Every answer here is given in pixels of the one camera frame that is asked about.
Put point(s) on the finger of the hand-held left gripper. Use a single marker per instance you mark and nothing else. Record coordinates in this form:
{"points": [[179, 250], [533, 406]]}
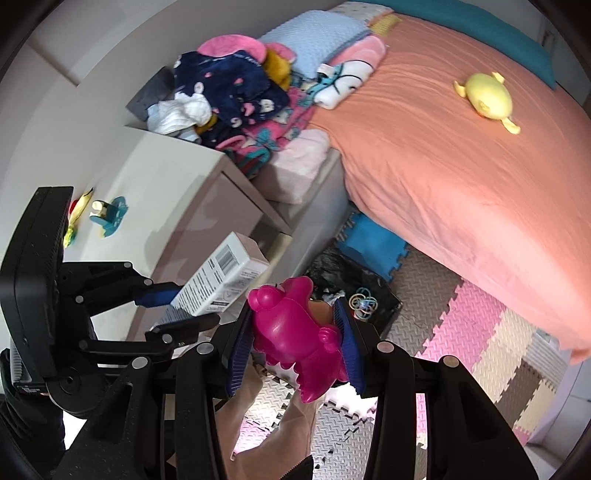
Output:
{"points": [[157, 295], [184, 327]]}

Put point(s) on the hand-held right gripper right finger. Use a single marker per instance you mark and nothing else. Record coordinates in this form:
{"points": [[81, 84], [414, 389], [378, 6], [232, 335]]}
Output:
{"points": [[351, 350]]}

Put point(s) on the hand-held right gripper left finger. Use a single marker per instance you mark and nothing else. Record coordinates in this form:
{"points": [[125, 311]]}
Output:
{"points": [[240, 355]]}

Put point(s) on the magenta plastic toy figure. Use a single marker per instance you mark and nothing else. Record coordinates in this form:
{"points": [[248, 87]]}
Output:
{"points": [[286, 332]]}

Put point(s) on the white cardboard box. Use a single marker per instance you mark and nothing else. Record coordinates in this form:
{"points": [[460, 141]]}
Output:
{"points": [[221, 277]]}

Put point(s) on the black plastic bag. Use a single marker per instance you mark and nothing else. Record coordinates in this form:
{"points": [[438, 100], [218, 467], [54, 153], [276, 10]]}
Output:
{"points": [[341, 277]]}

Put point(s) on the colourful rubber rings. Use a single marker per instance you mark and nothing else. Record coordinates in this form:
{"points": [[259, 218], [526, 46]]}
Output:
{"points": [[364, 302]]}

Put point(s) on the small teal toy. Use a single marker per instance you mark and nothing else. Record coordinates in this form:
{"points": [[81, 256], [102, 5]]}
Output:
{"points": [[111, 221]]}

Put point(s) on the yellow toy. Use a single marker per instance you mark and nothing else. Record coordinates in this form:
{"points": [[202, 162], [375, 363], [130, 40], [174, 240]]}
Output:
{"points": [[81, 207]]}

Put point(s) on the teal foam mat tile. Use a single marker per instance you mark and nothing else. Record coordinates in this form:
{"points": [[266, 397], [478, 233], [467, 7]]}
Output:
{"points": [[369, 244]]}

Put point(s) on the colourful foam floor mat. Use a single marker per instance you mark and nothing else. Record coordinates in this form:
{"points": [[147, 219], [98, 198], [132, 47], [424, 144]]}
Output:
{"points": [[461, 332]]}

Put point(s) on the white nightstand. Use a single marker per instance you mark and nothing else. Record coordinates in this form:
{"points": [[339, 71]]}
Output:
{"points": [[161, 175]]}

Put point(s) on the white cloth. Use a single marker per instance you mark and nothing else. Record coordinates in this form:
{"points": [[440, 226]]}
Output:
{"points": [[178, 113]]}

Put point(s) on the light pink fuzzy cushion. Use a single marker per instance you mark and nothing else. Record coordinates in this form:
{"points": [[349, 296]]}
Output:
{"points": [[295, 161]]}

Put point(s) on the dark grey box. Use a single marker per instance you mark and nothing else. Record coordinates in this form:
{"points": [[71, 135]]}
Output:
{"points": [[152, 92]]}

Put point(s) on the bed with orange sheet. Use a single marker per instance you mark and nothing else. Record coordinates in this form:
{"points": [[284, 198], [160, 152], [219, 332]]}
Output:
{"points": [[438, 161]]}

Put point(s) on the pink patterned blanket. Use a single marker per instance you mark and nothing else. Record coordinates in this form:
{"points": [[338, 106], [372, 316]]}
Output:
{"points": [[281, 124]]}

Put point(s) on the navy patterned garment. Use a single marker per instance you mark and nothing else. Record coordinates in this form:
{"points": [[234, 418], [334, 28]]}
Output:
{"points": [[240, 87]]}

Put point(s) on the pink white folded garment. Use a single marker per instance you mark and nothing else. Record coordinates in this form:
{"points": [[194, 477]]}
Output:
{"points": [[351, 74]]}

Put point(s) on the yellow plush turtle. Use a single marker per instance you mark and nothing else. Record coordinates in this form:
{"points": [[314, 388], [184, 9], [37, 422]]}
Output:
{"points": [[489, 97]]}

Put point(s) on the light blue pillow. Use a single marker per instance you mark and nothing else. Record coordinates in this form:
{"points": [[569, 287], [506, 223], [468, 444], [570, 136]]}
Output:
{"points": [[318, 37]]}

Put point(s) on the teal blanket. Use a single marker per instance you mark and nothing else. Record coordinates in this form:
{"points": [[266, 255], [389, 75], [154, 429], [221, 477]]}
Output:
{"points": [[485, 25]]}

